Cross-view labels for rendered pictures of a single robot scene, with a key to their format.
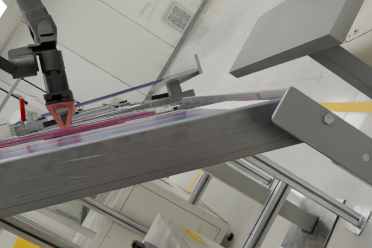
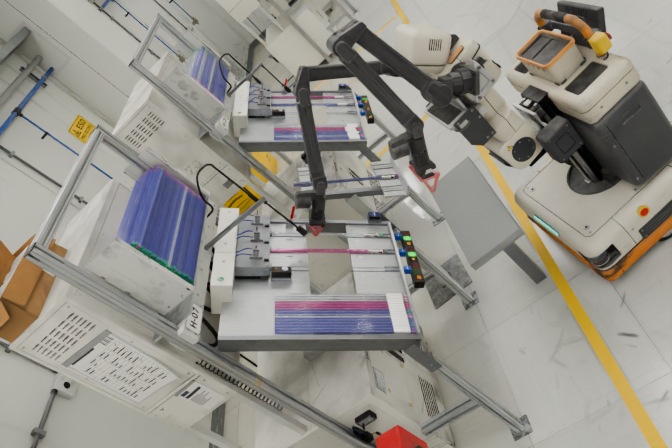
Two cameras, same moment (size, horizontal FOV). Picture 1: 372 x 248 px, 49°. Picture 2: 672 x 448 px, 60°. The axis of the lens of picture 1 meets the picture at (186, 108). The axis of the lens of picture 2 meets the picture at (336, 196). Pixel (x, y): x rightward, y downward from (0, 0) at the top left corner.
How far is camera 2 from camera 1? 1.78 m
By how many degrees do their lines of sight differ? 31
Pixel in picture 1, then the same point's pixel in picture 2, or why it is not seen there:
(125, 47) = not seen: outside the picture
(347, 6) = (487, 254)
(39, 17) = (319, 177)
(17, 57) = (301, 200)
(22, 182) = (321, 344)
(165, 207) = (352, 214)
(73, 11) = not seen: outside the picture
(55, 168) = (332, 343)
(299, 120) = (413, 353)
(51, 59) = (320, 204)
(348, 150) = (426, 362)
